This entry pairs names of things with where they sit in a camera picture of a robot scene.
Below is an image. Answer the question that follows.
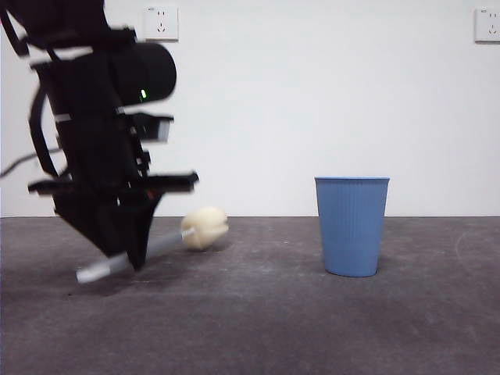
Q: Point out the grey handle sponge cup brush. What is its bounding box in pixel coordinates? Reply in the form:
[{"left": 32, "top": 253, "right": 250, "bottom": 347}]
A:
[{"left": 76, "top": 205, "right": 227, "bottom": 284}]

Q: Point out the blue ribbed plastic cup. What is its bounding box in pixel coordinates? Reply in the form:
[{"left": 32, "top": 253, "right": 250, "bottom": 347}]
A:
[{"left": 314, "top": 176, "right": 391, "bottom": 278}]

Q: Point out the black left arm cable sleeve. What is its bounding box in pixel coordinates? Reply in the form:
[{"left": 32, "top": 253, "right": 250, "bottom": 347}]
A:
[{"left": 29, "top": 87, "right": 63, "bottom": 177}]

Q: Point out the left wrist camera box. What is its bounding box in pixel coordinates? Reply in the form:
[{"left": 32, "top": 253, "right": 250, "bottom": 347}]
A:
[{"left": 132, "top": 112, "right": 175, "bottom": 144}]

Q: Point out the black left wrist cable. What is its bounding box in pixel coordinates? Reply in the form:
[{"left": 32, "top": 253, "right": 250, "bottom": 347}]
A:
[{"left": 0, "top": 153, "right": 42, "bottom": 177}]

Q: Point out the white wall socket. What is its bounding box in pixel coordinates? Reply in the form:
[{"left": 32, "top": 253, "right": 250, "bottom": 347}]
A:
[
  {"left": 142, "top": 5, "right": 180, "bottom": 43},
  {"left": 474, "top": 8, "right": 500, "bottom": 44}
]

